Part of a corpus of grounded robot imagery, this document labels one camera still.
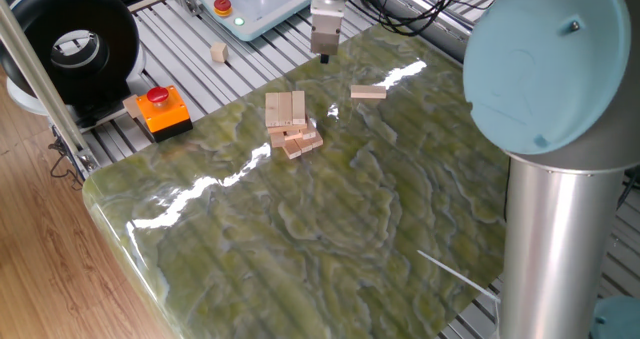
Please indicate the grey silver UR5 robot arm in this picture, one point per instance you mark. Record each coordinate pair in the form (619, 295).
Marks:
(560, 104)

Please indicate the white teach pendant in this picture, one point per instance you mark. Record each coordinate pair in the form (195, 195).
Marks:
(260, 4)

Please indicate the silver Schunk gripper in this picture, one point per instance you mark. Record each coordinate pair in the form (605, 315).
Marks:
(326, 29)

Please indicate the orange emergency stop box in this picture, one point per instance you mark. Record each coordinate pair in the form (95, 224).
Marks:
(165, 114)

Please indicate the wooden jenga block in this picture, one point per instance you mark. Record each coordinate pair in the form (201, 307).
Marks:
(310, 131)
(304, 145)
(298, 106)
(292, 150)
(285, 108)
(272, 110)
(316, 140)
(277, 139)

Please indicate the wooden jenga block marked seven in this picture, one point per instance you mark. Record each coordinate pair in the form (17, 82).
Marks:
(368, 92)

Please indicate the aluminium table rail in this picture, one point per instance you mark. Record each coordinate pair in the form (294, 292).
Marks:
(430, 34)

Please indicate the green marble pattern mat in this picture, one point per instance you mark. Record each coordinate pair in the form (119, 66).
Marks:
(300, 239)

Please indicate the small wooden cube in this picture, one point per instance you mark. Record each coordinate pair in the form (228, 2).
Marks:
(219, 53)

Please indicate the white zip tie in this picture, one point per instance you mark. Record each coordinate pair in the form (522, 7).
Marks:
(460, 278)

